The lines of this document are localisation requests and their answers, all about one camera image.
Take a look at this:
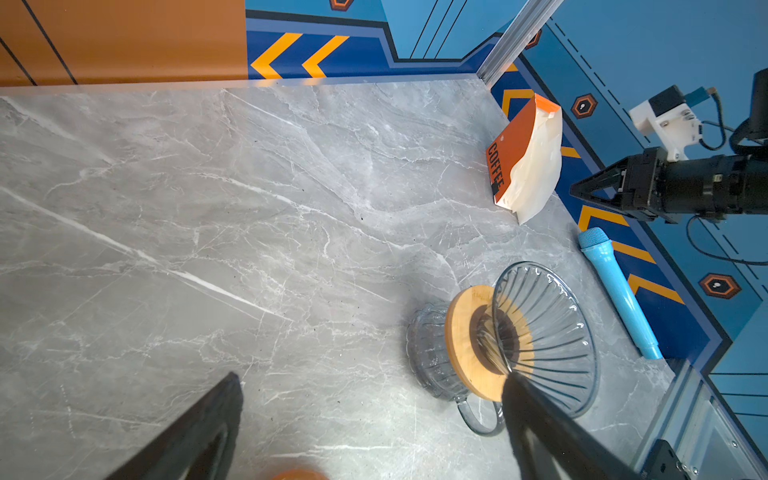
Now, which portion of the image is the wooden ring holder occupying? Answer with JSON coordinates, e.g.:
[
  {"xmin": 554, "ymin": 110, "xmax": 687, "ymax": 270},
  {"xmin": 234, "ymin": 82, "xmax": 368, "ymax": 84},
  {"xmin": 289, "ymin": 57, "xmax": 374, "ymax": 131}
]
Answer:
[{"xmin": 444, "ymin": 285, "xmax": 535, "ymax": 402}]

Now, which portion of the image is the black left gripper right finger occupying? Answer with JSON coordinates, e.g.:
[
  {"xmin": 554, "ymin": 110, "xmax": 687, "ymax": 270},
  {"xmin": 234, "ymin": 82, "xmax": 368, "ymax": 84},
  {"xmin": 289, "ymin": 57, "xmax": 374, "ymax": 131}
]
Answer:
[{"xmin": 502, "ymin": 372, "xmax": 640, "ymax": 479}]

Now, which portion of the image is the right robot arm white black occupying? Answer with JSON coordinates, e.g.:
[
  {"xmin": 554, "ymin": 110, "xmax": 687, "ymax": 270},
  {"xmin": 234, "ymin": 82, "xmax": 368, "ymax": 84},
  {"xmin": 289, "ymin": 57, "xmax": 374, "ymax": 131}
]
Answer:
[{"xmin": 570, "ymin": 70, "xmax": 767, "ymax": 223}]

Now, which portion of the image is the coffee filter pack orange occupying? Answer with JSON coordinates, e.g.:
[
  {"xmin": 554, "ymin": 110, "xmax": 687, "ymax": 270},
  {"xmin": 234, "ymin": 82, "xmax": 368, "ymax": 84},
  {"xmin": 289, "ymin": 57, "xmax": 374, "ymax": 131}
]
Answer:
[{"xmin": 486, "ymin": 94, "xmax": 563, "ymax": 224}]

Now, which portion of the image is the light blue cylinder roll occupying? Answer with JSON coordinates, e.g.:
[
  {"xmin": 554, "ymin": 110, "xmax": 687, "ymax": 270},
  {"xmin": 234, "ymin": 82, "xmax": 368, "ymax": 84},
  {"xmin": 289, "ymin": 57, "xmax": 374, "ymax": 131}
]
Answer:
[{"xmin": 578, "ymin": 227, "xmax": 663, "ymax": 360}]

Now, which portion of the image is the right aluminium corner post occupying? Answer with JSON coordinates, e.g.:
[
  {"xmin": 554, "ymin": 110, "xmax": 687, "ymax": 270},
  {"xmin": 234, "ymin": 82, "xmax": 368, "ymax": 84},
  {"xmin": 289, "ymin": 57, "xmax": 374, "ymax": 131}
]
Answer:
[{"xmin": 477, "ymin": 0, "xmax": 563, "ymax": 90}]

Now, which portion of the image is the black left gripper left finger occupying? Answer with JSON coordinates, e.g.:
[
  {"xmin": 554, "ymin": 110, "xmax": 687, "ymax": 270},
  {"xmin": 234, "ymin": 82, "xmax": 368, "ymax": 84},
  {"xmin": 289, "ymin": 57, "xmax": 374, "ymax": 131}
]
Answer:
[{"xmin": 108, "ymin": 372, "xmax": 243, "ymax": 479}]

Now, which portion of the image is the aluminium front rail frame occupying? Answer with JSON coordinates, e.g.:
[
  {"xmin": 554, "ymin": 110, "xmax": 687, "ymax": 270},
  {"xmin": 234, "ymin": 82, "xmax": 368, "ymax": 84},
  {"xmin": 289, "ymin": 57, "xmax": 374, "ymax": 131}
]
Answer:
[{"xmin": 631, "ymin": 360, "xmax": 767, "ymax": 479}]

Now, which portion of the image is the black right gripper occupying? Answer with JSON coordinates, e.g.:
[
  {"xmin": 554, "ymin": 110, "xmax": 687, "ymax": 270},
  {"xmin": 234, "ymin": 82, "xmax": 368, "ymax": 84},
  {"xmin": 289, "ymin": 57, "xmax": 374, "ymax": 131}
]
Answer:
[{"xmin": 570, "ymin": 147, "xmax": 669, "ymax": 222}]

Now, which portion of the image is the grey glass dripper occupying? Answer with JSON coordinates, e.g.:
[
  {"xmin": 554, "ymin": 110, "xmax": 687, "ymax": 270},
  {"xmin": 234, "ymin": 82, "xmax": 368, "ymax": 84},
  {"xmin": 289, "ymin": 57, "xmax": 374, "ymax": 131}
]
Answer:
[{"xmin": 492, "ymin": 261, "xmax": 599, "ymax": 418}]

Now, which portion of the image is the grey glass pitcher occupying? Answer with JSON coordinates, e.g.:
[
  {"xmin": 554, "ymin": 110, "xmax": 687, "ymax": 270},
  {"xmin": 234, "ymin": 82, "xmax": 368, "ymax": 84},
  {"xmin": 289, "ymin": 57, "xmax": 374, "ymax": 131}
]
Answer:
[{"xmin": 406, "ymin": 304, "xmax": 505, "ymax": 437}]

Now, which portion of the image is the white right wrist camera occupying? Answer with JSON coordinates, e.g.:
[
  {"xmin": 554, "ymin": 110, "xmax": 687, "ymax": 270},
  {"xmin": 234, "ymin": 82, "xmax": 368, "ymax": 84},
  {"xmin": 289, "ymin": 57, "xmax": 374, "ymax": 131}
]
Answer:
[{"xmin": 629, "ymin": 85, "xmax": 719, "ymax": 162}]

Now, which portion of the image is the orange glass carafe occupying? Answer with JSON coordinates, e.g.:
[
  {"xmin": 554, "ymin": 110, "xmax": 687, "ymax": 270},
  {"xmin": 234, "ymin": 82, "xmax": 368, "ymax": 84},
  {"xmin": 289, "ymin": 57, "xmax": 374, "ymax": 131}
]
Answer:
[{"xmin": 272, "ymin": 468, "xmax": 328, "ymax": 480}]

